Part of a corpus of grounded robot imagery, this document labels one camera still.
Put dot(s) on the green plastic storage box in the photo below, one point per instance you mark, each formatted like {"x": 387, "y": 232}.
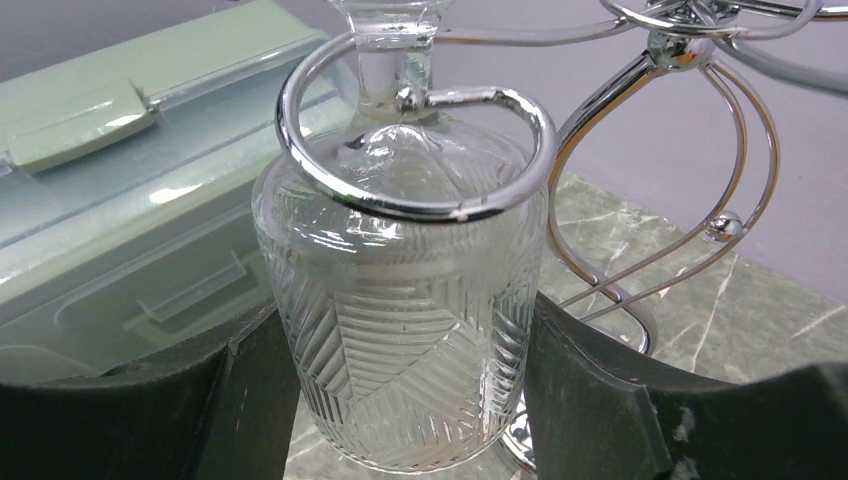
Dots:
{"x": 126, "y": 179}

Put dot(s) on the clear ribbed wine glass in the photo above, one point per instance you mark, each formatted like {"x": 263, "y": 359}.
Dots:
{"x": 404, "y": 249}

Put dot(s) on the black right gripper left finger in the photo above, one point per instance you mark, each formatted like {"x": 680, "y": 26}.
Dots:
{"x": 219, "y": 405}

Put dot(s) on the chrome wine glass rack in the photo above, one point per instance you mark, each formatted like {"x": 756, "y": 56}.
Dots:
{"x": 682, "y": 36}

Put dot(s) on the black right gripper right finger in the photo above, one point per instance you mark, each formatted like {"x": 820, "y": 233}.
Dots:
{"x": 600, "y": 410}

